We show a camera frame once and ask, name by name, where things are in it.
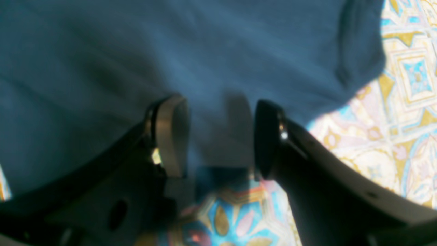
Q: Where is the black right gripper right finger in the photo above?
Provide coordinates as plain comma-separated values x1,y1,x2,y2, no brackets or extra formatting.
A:
254,100,437,246

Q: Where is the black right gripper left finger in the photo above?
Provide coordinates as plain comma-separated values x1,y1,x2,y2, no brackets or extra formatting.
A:
1,95,190,246

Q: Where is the dark navy t-shirt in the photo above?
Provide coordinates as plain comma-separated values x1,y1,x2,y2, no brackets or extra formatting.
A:
0,0,385,197

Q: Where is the patterned colourful tablecloth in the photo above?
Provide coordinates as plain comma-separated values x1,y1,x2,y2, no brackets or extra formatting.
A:
19,0,436,246

